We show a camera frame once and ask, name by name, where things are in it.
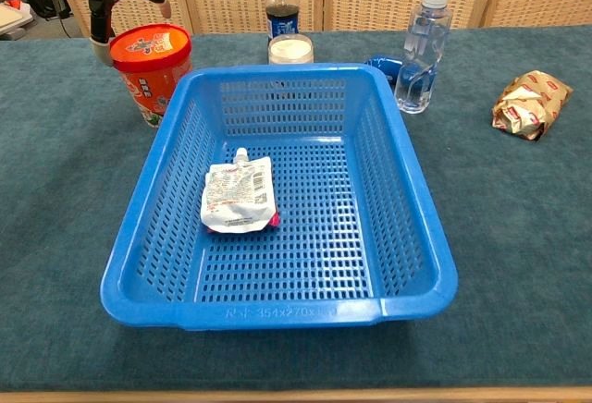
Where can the red instant noodle cup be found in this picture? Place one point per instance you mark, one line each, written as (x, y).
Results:
(150, 79)

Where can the transparent jar with white lid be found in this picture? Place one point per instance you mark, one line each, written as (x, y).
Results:
(290, 49)

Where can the white red spout pouch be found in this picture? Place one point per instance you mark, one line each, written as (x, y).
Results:
(236, 195)

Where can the cola bottle with blue cap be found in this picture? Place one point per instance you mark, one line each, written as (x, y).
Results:
(282, 19)

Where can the teal felt table mat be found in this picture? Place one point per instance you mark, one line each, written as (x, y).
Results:
(69, 236)

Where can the blue wrapped snack packet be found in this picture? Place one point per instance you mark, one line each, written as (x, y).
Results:
(381, 64)

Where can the clear water bottle white cap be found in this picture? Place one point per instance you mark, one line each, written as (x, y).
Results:
(423, 52)

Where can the blue perforated plastic basket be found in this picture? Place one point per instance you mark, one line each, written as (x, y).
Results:
(314, 236)

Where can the gold red-print snack packet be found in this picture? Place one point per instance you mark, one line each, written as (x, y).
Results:
(527, 105)

